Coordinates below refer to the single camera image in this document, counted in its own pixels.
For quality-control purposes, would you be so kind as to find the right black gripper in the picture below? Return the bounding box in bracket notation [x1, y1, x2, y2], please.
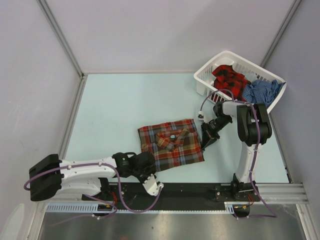
[201, 115, 233, 149]

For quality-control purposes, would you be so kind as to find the brown red plaid shirt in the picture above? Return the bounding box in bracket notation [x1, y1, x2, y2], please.
[137, 118, 205, 172]

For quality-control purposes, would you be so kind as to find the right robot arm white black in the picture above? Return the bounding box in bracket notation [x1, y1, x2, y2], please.
[201, 100, 272, 202]

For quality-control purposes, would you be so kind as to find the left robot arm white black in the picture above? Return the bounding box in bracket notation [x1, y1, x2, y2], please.
[23, 152, 164, 202]

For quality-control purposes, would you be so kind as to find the white plastic laundry basket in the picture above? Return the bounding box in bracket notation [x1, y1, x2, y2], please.
[193, 50, 287, 113]

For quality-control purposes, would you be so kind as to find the red black checked shirt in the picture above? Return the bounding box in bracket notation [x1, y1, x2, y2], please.
[212, 64, 251, 101]

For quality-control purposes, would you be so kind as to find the blue checked shirt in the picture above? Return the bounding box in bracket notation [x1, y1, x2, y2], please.
[242, 79, 285, 108]

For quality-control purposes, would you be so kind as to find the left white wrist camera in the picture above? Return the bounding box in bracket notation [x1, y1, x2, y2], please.
[142, 174, 164, 196]

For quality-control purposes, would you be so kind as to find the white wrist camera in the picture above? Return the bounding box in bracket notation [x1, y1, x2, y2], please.
[142, 174, 164, 196]
[197, 111, 207, 123]

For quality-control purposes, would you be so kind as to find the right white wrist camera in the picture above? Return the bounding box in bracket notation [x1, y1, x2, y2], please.
[197, 111, 207, 123]

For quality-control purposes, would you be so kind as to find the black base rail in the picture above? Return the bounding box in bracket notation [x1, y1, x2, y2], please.
[94, 182, 260, 211]

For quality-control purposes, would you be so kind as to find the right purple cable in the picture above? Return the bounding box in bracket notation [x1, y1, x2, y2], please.
[199, 89, 278, 219]

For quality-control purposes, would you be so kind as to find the purple cable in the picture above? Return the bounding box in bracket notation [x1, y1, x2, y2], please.
[23, 162, 162, 226]
[199, 89, 278, 219]

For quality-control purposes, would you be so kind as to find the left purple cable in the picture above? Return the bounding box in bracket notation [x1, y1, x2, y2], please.
[23, 162, 162, 226]

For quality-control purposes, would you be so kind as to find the white slotted cable duct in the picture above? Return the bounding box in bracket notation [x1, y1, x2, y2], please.
[45, 202, 251, 215]

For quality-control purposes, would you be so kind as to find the aluminium frame profile front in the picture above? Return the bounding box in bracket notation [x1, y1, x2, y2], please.
[256, 183, 309, 204]

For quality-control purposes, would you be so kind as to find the left aluminium corner post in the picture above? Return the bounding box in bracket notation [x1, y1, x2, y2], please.
[36, 0, 84, 79]

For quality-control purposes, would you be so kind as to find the aluminium corner post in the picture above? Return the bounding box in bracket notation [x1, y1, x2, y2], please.
[36, 0, 84, 79]
[260, 0, 303, 68]

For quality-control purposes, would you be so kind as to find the right aluminium corner post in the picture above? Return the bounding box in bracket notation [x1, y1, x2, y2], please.
[260, 0, 303, 68]

